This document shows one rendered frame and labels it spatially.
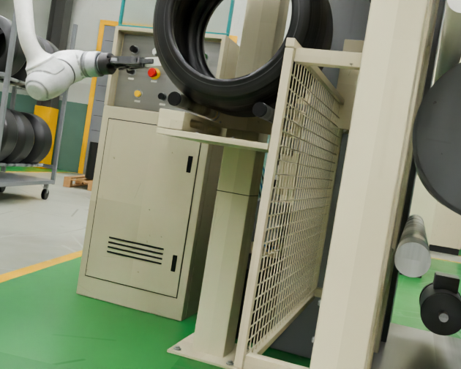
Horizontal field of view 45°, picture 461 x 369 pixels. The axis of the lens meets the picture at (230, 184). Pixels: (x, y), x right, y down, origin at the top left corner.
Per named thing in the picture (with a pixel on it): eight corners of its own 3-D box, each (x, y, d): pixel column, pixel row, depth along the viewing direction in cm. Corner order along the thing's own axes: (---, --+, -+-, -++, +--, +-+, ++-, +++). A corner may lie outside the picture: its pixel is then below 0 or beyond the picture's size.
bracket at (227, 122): (198, 124, 212) (202, 99, 212) (301, 139, 200) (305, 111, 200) (195, 124, 209) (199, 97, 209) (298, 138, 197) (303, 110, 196)
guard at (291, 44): (310, 296, 201) (342, 102, 198) (315, 298, 200) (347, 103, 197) (231, 375, 116) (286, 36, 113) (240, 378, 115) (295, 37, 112)
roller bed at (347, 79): (337, 132, 208) (350, 53, 207) (378, 138, 204) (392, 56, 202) (329, 127, 189) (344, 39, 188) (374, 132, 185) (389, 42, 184)
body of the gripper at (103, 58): (96, 50, 192) (119, 49, 189) (108, 56, 200) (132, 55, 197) (94, 72, 192) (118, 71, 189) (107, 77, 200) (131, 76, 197)
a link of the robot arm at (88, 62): (95, 54, 202) (110, 53, 200) (94, 80, 202) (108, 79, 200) (80, 48, 193) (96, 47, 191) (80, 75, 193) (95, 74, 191)
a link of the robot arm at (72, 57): (98, 73, 205) (80, 87, 194) (61, 74, 209) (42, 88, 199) (90, 44, 199) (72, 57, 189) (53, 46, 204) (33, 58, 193)
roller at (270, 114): (290, 114, 199) (293, 127, 198) (277, 118, 200) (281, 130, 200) (264, 99, 166) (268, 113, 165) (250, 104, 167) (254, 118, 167)
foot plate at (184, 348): (194, 334, 233) (195, 329, 233) (255, 351, 225) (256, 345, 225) (166, 351, 208) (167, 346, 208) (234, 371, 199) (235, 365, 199)
